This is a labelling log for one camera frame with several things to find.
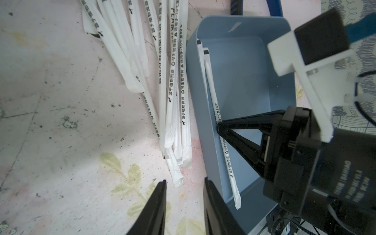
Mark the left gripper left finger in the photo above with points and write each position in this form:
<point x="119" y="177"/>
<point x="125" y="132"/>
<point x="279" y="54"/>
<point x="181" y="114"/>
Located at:
<point x="151" y="220"/>

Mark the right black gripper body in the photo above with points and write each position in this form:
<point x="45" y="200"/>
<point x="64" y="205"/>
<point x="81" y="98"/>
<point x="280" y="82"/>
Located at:
<point x="330" y="185"/>

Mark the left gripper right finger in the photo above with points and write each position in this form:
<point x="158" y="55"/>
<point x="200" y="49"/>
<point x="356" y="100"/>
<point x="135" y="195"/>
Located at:
<point x="218" y="218"/>

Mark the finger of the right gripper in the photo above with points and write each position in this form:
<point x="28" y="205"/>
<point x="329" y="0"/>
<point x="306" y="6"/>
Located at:
<point x="249" y="122"/>
<point x="255" y="155"/>

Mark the blue plastic storage tray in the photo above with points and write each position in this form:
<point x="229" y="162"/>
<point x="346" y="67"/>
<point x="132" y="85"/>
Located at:
<point x="246" y="84"/>

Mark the pink floral table mat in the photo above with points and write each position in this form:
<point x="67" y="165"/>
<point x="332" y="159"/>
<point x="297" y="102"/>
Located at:
<point x="79" y="154"/>

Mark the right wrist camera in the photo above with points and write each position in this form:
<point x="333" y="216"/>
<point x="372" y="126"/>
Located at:
<point x="312" y="51"/>

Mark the blue handled pliers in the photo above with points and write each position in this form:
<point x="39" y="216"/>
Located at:
<point x="256" y="8"/>

